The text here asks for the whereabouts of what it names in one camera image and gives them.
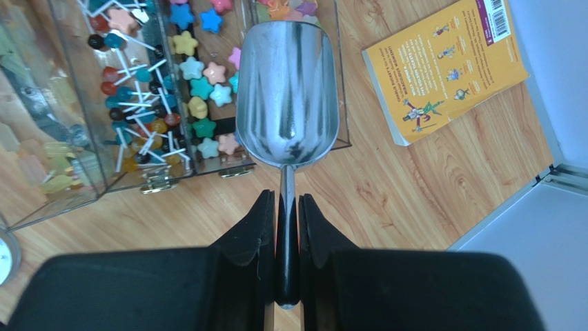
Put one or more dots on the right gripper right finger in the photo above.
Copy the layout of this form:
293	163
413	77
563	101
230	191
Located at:
319	240

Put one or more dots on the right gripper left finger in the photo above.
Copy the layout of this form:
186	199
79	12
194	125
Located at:
243	296

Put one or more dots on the silver round jar lid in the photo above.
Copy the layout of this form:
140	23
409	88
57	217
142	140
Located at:
10	256

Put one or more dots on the clear compartment candy box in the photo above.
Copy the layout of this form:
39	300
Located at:
103	96

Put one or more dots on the silver metal scoop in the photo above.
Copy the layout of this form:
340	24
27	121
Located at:
287	117

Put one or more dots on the orange yellow book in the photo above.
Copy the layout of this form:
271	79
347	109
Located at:
441	67

